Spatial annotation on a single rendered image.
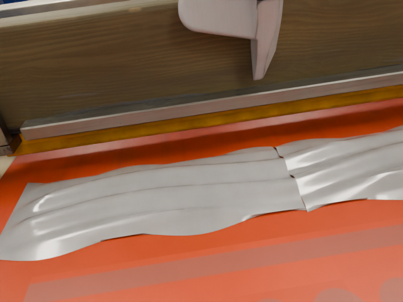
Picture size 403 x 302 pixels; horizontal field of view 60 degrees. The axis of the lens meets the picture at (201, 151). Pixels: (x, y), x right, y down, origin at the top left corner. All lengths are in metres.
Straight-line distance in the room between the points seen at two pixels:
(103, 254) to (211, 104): 0.12
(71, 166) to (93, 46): 0.09
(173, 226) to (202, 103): 0.09
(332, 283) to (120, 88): 0.18
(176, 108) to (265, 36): 0.08
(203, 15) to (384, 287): 0.17
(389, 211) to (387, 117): 0.11
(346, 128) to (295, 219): 0.11
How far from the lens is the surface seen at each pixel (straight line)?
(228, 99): 0.24
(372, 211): 0.21
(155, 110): 0.24
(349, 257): 0.19
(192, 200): 0.21
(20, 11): 0.50
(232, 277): 0.18
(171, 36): 0.24
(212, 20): 0.22
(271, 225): 0.20
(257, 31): 0.22
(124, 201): 0.22
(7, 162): 0.32
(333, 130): 0.28
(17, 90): 0.27
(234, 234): 0.19
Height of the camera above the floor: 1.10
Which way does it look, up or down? 33 degrees down
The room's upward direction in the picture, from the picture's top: 8 degrees counter-clockwise
